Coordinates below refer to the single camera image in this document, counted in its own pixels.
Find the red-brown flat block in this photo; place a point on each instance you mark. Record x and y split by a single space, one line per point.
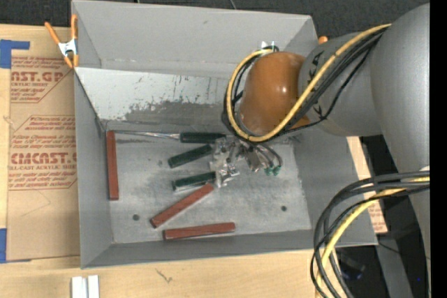
181 206
199 231
112 167

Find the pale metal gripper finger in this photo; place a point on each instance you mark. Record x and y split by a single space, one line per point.
227 175
220 149

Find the grey metal bin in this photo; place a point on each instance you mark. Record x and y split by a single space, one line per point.
174 35

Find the brown cardboard board, red print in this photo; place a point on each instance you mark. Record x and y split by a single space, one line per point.
42 213

